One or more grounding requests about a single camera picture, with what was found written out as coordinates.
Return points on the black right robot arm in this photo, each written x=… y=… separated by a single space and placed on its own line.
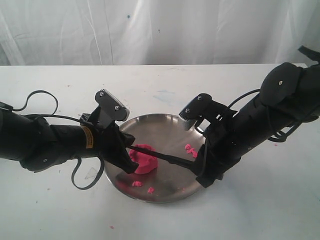
x=288 y=97

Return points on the pink sand crumb pile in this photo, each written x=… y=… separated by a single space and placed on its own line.
x=191 y=151

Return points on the pink dough lump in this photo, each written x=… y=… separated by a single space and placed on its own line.
x=146 y=163

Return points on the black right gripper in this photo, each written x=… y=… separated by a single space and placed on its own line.
x=213 y=164

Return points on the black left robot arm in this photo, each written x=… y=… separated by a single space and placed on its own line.
x=38 y=145

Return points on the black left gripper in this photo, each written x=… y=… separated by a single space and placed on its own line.
x=114 y=148

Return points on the white backdrop cloth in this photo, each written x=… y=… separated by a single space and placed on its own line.
x=157 y=32

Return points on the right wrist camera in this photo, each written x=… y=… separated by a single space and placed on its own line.
x=200 y=108

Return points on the round steel tray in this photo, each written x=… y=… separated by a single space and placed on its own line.
x=170 y=182

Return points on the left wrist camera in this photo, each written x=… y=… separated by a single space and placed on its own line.
x=112 y=107

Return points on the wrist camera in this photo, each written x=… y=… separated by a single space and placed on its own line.
x=112 y=107
x=200 y=108

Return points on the black knife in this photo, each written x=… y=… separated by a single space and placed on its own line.
x=193 y=166

